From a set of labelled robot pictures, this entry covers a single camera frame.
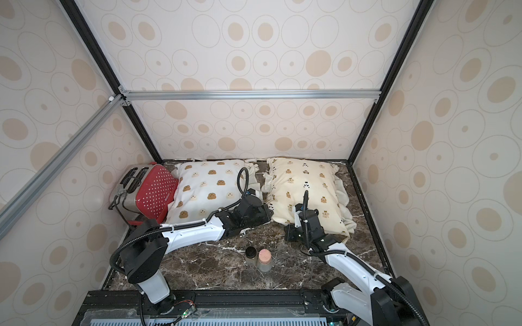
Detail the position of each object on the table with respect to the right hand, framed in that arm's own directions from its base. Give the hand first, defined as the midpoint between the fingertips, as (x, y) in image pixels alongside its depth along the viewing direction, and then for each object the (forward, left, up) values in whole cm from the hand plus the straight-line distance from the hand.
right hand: (292, 227), depth 86 cm
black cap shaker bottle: (-14, +16, 0) cm, 21 cm away
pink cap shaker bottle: (-16, +10, +2) cm, 19 cm away
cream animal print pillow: (+20, +3, +7) cm, 21 cm away
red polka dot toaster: (+7, +63, +12) cm, 64 cm away
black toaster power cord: (+3, +71, +8) cm, 72 cm away
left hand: (+2, +5, +8) cm, 10 cm away
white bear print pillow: (+15, +41, +5) cm, 44 cm away
